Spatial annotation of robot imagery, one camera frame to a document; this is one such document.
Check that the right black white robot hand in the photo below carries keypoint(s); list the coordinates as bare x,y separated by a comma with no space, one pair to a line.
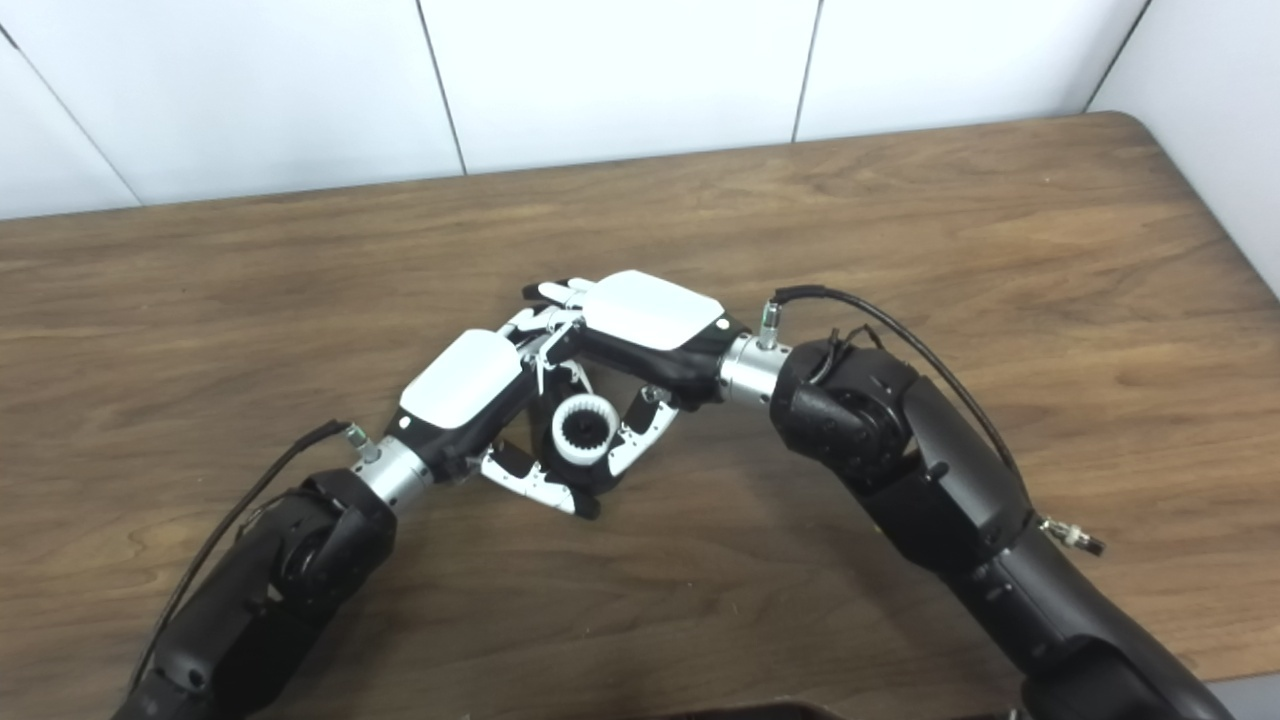
650,310

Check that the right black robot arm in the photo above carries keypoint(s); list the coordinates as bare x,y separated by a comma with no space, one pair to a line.
900,440

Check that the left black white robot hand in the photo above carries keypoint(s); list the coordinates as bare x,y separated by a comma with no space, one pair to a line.
460,380

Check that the round black part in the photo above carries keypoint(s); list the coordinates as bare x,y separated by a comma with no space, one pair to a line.
582,478

